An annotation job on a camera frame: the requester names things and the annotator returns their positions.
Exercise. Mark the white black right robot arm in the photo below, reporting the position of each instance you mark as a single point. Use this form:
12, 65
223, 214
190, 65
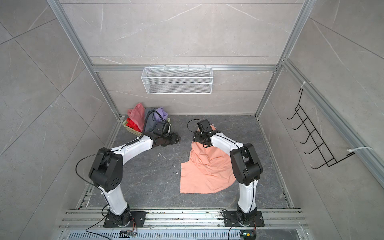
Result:
247, 170

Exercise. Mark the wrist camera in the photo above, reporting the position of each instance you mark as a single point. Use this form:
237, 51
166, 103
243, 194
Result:
205, 126
162, 128

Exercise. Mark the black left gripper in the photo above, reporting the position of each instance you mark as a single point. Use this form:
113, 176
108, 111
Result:
175, 138

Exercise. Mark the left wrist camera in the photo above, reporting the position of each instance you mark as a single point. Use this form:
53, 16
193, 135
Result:
162, 128

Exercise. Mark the purple t-shirt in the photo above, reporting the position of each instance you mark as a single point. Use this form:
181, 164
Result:
160, 114

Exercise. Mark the peach printed t-shirt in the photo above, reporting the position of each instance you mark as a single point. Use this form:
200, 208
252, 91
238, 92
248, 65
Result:
208, 170

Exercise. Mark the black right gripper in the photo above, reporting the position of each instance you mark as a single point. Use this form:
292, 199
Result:
196, 137

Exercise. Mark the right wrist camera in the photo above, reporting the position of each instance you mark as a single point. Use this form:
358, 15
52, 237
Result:
205, 126

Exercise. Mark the red t-shirt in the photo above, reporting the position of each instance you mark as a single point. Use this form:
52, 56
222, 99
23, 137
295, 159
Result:
132, 125

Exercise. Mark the aluminium frame corner post right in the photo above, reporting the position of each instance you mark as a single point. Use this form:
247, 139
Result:
303, 16

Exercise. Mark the white wire mesh basket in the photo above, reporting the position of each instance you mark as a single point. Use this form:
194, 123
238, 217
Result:
177, 80

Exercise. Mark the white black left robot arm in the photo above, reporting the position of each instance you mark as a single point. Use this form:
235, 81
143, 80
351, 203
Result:
106, 174

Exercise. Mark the aluminium frame corner post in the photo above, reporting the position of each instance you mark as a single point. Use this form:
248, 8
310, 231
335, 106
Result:
303, 16
72, 35

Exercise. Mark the grey t-shirt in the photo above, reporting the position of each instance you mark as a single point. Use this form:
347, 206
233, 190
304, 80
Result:
150, 123

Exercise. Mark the green plastic laundry basket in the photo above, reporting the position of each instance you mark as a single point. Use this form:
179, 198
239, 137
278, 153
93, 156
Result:
130, 129

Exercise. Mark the black wire hook rack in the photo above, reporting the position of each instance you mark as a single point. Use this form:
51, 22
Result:
328, 159

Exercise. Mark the aluminium frame corner post left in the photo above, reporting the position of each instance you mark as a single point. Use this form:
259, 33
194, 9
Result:
72, 35

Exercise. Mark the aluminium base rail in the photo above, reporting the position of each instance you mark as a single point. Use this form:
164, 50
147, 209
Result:
210, 224

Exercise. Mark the pink t-shirt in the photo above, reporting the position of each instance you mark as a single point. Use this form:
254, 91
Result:
137, 115

